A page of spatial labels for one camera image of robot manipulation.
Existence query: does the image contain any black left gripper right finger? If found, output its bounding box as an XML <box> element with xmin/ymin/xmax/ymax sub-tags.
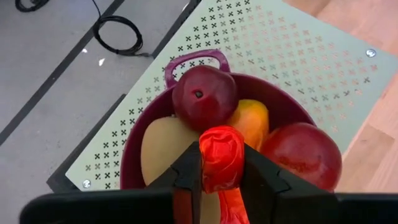
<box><xmin>241</xmin><ymin>143</ymin><xmax>338</xmax><ymax>224</ymax></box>

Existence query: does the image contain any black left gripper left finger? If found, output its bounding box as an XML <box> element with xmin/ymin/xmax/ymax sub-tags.
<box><xmin>147</xmin><ymin>142</ymin><xmax>203</xmax><ymax>224</ymax></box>

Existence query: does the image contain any brown kiwi fruit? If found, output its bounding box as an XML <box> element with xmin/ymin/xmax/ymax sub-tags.
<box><xmin>140</xmin><ymin>115</ymin><xmax>222</xmax><ymax>224</ymax></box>

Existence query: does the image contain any small red pepper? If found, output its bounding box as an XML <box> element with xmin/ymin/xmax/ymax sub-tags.
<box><xmin>198</xmin><ymin>125</ymin><xmax>250</xmax><ymax>224</ymax></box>

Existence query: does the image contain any purple plastic colander bowl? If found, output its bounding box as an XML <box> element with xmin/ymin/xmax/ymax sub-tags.
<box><xmin>119</xmin><ymin>49</ymin><xmax>318</xmax><ymax>190</ymax></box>

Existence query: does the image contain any dark red apple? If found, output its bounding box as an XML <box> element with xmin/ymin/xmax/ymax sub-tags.
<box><xmin>172</xmin><ymin>64</ymin><xmax>239</xmax><ymax>133</ymax></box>

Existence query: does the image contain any red orange mango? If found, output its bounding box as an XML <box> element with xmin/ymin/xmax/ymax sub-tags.
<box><xmin>226</xmin><ymin>99</ymin><xmax>270</xmax><ymax>152</ymax></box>

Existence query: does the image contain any mint green perforated riser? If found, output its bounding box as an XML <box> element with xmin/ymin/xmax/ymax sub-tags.
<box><xmin>65</xmin><ymin>0</ymin><xmax>398</xmax><ymax>191</ymax></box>

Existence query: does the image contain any black coiled hanging cable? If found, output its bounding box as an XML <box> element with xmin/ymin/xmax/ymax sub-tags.
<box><xmin>91</xmin><ymin>0</ymin><xmax>153</xmax><ymax>58</ymax></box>

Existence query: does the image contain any black floor cable tangle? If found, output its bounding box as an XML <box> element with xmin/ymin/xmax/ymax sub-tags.
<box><xmin>14</xmin><ymin>0</ymin><xmax>50</xmax><ymax>13</ymax></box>

